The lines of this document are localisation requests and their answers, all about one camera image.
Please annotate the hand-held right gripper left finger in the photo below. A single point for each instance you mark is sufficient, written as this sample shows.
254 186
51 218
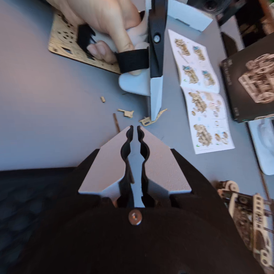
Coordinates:
102 171

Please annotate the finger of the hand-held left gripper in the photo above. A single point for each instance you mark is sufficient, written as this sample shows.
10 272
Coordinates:
155 96

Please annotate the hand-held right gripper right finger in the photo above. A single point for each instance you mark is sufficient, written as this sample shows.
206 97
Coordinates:
167 171

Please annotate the thin wooden model part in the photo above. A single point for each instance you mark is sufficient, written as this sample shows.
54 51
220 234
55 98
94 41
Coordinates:
147 122

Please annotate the black model kit box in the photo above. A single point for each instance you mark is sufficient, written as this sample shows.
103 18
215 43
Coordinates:
248 85

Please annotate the assembled wooden model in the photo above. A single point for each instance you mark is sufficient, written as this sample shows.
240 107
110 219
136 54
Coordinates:
250 224

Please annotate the white cardboard tray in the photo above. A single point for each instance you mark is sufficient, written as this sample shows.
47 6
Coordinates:
188 15

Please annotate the open instruction booklet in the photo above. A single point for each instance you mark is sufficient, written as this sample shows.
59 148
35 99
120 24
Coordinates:
201 96

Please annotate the tiny wooden peg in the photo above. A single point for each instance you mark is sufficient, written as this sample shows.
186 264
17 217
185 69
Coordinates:
102 99

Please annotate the plywood sheet with gear cutouts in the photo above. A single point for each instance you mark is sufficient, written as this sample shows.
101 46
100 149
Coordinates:
66 47

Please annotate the white rounded flat tray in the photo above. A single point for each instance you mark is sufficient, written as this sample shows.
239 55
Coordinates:
263 147

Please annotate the small bracket-shaped wooden part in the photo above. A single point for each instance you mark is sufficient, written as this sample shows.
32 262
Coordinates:
127 113

